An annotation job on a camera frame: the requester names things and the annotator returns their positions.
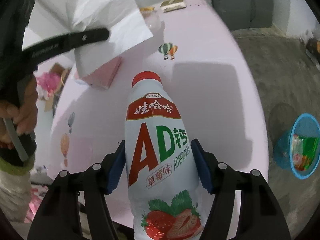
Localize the small olive white box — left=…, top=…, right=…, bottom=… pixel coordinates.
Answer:
left=160, top=0, right=187, bottom=12

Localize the pink printed tablecloth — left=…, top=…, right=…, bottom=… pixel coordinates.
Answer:
left=35, top=0, right=268, bottom=179

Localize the white paper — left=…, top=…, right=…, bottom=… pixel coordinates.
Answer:
left=66, top=0, right=153, bottom=77

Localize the grey storage cabinet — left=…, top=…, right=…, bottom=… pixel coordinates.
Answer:
left=211, top=0, right=274, bottom=30

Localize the dark snack box floor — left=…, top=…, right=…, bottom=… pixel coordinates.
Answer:
left=306, top=38, right=320, bottom=61

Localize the blue mesh trash basket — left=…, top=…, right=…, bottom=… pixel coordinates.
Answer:
left=273, top=113, right=319, bottom=180

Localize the left hand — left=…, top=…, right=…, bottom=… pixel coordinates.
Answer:
left=1, top=75, right=38, bottom=149

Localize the clear plastic lid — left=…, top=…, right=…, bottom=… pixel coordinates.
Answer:
left=144, top=11, right=162, bottom=33

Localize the white yogurt drink bottle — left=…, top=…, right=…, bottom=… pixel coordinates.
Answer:
left=125, top=72, right=206, bottom=239

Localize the cardboard box pink bag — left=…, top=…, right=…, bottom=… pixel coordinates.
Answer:
left=36, top=63, right=71, bottom=112

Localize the green snack bag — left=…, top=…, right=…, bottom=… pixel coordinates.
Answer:
left=291, top=134, right=319, bottom=171

